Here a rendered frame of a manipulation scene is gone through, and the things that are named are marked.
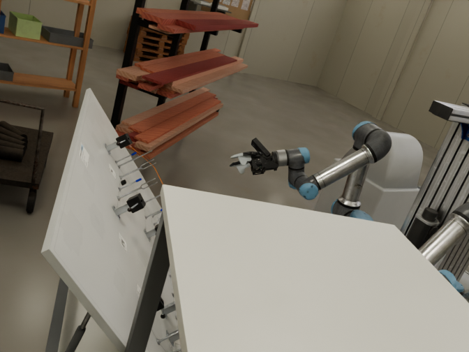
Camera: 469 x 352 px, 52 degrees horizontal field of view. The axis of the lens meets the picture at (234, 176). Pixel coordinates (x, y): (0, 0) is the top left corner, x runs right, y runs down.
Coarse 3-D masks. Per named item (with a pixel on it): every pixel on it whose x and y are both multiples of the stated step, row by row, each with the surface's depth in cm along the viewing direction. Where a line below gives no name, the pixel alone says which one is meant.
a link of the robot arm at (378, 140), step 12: (384, 132) 214; (372, 144) 210; (384, 144) 210; (348, 156) 212; (360, 156) 210; (372, 156) 209; (384, 156) 213; (324, 168) 214; (336, 168) 210; (348, 168) 210; (300, 180) 213; (312, 180) 210; (324, 180) 210; (336, 180) 212; (300, 192) 211; (312, 192) 208
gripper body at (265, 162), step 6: (258, 156) 215; (264, 156) 217; (270, 156) 217; (276, 156) 215; (252, 162) 214; (258, 162) 215; (264, 162) 214; (270, 162) 216; (276, 162) 215; (252, 168) 218; (258, 168) 216; (264, 168) 215; (270, 168) 216; (276, 168) 216; (258, 174) 218
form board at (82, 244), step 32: (96, 128) 175; (96, 160) 155; (128, 160) 205; (64, 192) 114; (96, 192) 139; (128, 192) 178; (64, 224) 105; (96, 224) 126; (128, 224) 157; (64, 256) 98; (96, 256) 115; (128, 256) 140; (96, 288) 106; (128, 288) 127; (96, 320) 102; (128, 320) 116; (160, 320) 142
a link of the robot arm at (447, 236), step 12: (468, 204) 169; (456, 216) 169; (468, 216) 167; (444, 228) 169; (456, 228) 167; (468, 228) 167; (432, 240) 168; (444, 240) 167; (456, 240) 167; (432, 252) 166; (444, 252) 167; (432, 264) 166
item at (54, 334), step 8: (64, 288) 181; (64, 296) 177; (56, 304) 172; (64, 304) 174; (56, 312) 169; (56, 320) 166; (56, 328) 162; (48, 336) 158; (56, 336) 159; (48, 344) 155; (56, 344) 156
